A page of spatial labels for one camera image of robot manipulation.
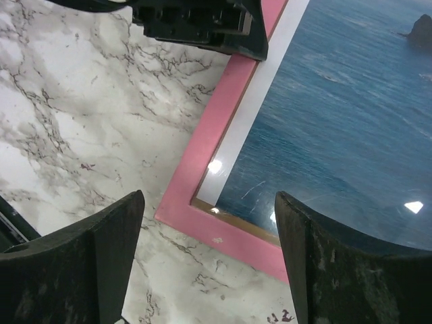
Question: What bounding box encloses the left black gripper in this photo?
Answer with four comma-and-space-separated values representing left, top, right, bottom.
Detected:
80, 0, 269, 61

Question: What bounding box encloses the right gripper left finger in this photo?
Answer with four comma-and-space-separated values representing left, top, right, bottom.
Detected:
1, 191, 144, 323

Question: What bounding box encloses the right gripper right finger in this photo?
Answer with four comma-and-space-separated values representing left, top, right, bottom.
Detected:
275, 192, 431, 324

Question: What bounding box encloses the pink picture frame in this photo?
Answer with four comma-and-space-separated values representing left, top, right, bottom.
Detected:
155, 1, 431, 281

